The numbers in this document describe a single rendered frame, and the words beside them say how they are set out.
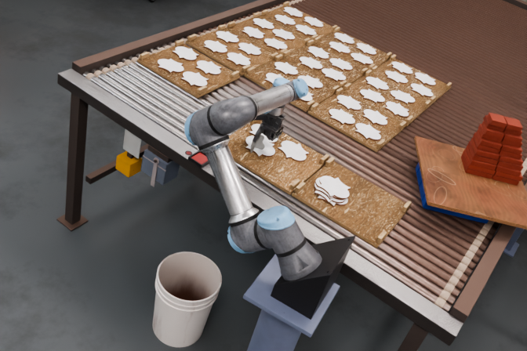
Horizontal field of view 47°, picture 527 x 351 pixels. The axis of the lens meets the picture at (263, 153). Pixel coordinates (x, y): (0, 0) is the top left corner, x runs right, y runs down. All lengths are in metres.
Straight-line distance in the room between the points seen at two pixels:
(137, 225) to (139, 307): 0.58
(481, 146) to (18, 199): 2.48
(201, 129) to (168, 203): 1.68
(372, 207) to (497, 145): 0.64
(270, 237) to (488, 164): 1.22
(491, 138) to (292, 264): 1.20
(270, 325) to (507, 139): 1.34
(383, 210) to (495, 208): 0.48
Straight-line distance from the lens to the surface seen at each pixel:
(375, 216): 2.55
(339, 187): 2.56
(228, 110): 2.01
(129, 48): 3.23
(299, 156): 2.70
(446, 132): 3.39
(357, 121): 3.12
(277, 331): 2.26
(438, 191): 2.67
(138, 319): 3.11
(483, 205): 2.73
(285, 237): 2.02
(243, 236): 2.10
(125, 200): 3.68
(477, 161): 2.86
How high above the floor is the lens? 2.47
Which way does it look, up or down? 35 degrees down
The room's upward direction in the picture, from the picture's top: 16 degrees clockwise
